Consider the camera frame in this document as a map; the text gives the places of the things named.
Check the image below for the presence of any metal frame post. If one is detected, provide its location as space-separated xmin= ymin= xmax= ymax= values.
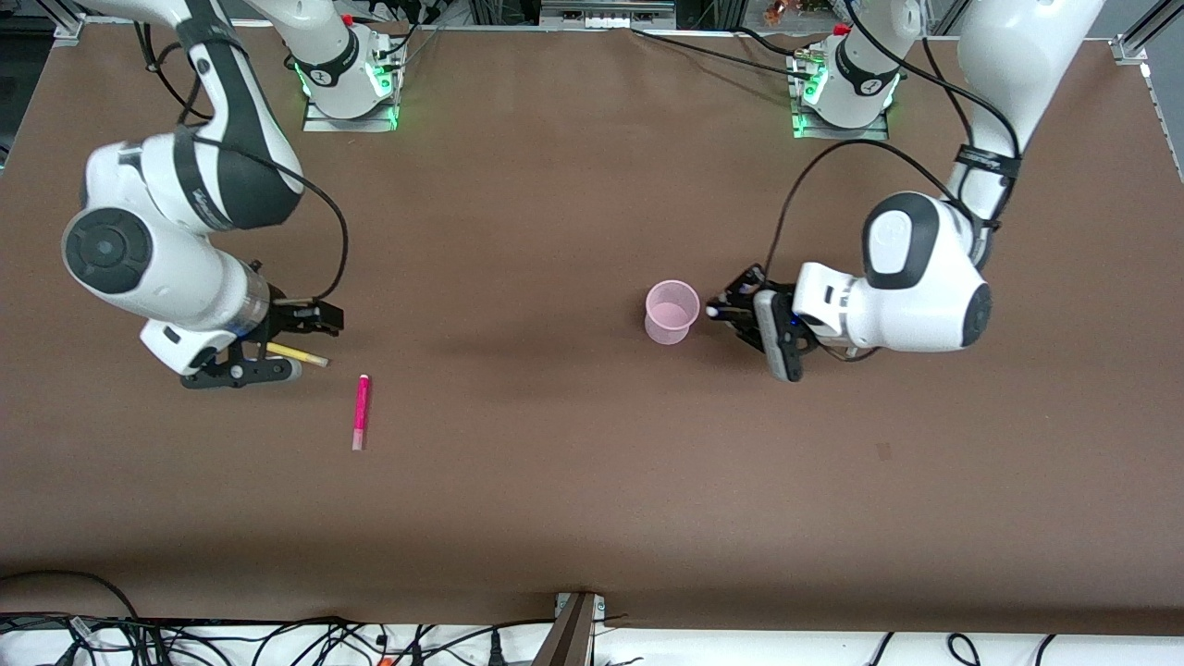
xmin=532 ymin=592 xmax=607 ymax=666

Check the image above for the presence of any large table cover sheet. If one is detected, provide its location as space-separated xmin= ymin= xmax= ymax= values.
xmin=0 ymin=23 xmax=1184 ymax=635

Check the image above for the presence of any pink marker pen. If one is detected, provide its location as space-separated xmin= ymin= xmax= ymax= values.
xmin=351 ymin=374 xmax=372 ymax=451

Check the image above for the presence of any yellow marker pen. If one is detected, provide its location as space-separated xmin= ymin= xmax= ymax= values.
xmin=266 ymin=341 xmax=330 ymax=368

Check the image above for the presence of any aluminium frame profile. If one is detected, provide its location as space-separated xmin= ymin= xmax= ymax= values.
xmin=51 ymin=0 xmax=89 ymax=43
xmin=1110 ymin=0 xmax=1184 ymax=177

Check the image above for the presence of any long black table cable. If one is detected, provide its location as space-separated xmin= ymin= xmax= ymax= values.
xmin=632 ymin=28 xmax=820 ymax=82

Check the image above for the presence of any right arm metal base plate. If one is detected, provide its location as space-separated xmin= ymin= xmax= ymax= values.
xmin=303 ymin=55 xmax=401 ymax=133

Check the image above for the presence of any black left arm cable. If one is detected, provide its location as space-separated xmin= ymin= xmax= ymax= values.
xmin=763 ymin=0 xmax=1023 ymax=278

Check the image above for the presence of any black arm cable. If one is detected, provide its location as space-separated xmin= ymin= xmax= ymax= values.
xmin=139 ymin=23 xmax=351 ymax=304
xmin=763 ymin=0 xmax=1023 ymax=278

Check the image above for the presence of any grey metal power strip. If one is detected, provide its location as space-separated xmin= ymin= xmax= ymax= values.
xmin=541 ymin=0 xmax=676 ymax=29

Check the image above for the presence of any thick black looped cable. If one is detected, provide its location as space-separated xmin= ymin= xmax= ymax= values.
xmin=0 ymin=569 xmax=142 ymax=630

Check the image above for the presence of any pink mesh pen holder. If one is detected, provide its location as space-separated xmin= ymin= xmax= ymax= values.
xmin=645 ymin=279 xmax=701 ymax=346

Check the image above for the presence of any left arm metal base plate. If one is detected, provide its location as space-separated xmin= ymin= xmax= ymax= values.
xmin=791 ymin=51 xmax=891 ymax=142

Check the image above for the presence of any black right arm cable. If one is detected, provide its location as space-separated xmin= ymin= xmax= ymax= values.
xmin=139 ymin=23 xmax=351 ymax=304

